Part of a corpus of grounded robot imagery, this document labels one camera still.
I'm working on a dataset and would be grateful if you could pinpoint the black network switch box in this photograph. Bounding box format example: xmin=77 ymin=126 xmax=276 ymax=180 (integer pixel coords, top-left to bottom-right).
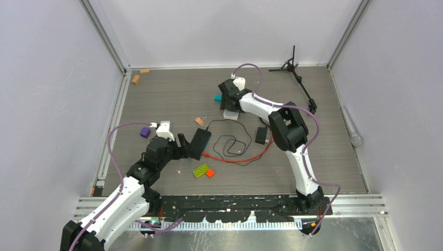
xmin=190 ymin=128 xmax=212 ymax=161

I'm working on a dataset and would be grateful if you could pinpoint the white box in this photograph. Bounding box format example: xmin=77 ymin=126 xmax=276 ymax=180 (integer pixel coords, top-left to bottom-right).
xmin=223 ymin=109 xmax=240 ymax=121

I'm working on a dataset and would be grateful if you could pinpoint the red ethernet cable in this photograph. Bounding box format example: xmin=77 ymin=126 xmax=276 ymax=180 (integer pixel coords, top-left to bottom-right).
xmin=202 ymin=136 xmax=275 ymax=164

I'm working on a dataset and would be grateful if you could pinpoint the black power adapter with cord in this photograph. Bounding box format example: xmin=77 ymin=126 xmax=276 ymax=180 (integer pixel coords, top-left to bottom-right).
xmin=205 ymin=119 xmax=271 ymax=167

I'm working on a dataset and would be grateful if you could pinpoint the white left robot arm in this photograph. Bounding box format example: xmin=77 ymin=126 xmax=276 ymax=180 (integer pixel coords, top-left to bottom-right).
xmin=60 ymin=133 xmax=191 ymax=250

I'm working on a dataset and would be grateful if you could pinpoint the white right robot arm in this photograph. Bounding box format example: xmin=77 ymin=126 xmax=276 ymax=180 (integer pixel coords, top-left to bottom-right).
xmin=218 ymin=79 xmax=324 ymax=215

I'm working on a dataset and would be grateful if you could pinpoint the teal block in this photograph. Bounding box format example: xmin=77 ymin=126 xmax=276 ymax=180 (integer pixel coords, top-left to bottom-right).
xmin=214 ymin=95 xmax=222 ymax=102

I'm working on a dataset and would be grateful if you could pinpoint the purple block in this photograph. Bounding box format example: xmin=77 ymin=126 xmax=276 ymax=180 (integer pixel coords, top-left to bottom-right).
xmin=139 ymin=127 xmax=151 ymax=139

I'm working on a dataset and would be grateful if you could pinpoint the tan wooden block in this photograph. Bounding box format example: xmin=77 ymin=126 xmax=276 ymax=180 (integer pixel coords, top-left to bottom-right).
xmin=194 ymin=117 xmax=205 ymax=127

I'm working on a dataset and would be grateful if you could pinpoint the green lego brick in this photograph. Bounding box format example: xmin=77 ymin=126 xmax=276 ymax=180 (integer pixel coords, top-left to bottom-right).
xmin=193 ymin=164 xmax=209 ymax=178

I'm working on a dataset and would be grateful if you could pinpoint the orange-red cube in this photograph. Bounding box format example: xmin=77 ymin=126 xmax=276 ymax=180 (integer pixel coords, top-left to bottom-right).
xmin=206 ymin=169 xmax=214 ymax=178

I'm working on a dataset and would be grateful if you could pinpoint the black tripod stand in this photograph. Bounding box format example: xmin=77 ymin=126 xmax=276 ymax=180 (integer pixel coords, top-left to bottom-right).
xmin=268 ymin=45 xmax=318 ymax=115

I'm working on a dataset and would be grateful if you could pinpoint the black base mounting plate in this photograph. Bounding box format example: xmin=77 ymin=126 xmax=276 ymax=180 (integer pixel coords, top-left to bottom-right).
xmin=146 ymin=195 xmax=332 ymax=223

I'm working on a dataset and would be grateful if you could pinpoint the orange block near corner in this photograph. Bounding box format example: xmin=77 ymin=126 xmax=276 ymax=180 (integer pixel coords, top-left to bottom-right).
xmin=131 ymin=75 xmax=141 ymax=85

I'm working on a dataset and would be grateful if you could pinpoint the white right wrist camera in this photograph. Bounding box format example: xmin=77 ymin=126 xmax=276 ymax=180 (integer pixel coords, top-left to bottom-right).
xmin=230 ymin=73 xmax=246 ymax=91

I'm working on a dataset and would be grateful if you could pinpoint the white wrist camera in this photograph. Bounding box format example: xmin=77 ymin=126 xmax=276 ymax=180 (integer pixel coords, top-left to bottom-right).
xmin=230 ymin=73 xmax=246 ymax=91
xmin=149 ymin=121 xmax=175 ymax=142

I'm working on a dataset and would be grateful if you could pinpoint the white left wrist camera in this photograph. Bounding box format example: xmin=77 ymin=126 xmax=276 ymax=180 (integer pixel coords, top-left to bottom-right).
xmin=149 ymin=121 xmax=175 ymax=142

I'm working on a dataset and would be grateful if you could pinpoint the grey cylinder by wall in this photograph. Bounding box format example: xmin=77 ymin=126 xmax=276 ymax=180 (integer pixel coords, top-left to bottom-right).
xmin=341 ymin=106 xmax=363 ymax=147

